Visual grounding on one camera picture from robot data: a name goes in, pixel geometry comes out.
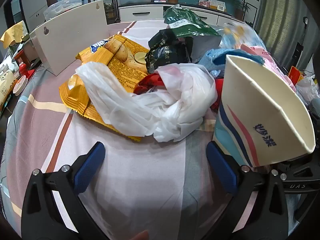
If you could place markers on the clear plastic container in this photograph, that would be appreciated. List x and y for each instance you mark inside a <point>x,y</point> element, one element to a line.
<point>62,5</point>

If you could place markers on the green snack bag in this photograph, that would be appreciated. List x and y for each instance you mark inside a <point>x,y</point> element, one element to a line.
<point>185,22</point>

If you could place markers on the potted plant on cabinet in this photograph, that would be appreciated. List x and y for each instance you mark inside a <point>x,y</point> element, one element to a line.
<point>240,8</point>

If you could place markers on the yellow cloth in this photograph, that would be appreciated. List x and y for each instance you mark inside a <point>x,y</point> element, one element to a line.
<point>13,33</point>

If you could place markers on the tissue packet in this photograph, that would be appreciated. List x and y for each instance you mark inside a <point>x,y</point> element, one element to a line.
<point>6,85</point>

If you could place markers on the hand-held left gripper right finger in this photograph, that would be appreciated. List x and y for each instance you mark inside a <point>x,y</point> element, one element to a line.
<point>221,170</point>

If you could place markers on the white wooden corner board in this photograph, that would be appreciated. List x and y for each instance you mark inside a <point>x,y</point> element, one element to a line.
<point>72,40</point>

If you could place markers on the beige curtain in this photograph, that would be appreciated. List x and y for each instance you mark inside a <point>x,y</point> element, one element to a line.
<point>275,17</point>

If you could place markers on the desk calendar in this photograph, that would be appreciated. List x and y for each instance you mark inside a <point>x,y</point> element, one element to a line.
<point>217,5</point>

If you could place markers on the red wrapper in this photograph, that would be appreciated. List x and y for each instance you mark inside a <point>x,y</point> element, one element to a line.
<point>147,85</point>

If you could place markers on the yellow chip bag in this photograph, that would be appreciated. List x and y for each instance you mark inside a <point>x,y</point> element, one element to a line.
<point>120,62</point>

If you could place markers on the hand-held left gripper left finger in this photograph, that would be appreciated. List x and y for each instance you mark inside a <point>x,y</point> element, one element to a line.
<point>87,167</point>

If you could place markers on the red box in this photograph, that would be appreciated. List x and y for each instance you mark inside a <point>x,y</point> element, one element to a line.
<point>203,3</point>

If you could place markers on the black foil wrapper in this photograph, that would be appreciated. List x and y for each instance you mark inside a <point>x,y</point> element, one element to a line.
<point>165,52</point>

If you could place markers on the orange shopping bag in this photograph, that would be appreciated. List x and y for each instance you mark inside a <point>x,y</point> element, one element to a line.
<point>295,75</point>

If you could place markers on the blue cloth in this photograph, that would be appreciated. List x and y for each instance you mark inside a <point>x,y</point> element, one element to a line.
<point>212,60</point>

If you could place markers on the crumpled clear plastic wrapper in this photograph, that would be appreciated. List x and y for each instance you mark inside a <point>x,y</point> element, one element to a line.
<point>240,36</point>

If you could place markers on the white tv cabinet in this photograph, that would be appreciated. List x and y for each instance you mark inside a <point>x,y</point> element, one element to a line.
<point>140,12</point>

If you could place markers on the pink packet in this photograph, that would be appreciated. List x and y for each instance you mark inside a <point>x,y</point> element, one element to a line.
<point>272,65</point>

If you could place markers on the black upright vacuum cleaner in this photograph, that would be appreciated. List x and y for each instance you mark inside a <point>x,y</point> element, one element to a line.
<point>298,52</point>

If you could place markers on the white plastic bag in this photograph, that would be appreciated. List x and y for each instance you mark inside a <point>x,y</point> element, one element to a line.
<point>155,110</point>

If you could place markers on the red figurine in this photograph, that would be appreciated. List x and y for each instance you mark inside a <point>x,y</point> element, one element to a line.
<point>24,70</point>

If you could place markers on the white striped paper cup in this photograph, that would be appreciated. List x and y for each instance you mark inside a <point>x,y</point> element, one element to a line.
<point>260,110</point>

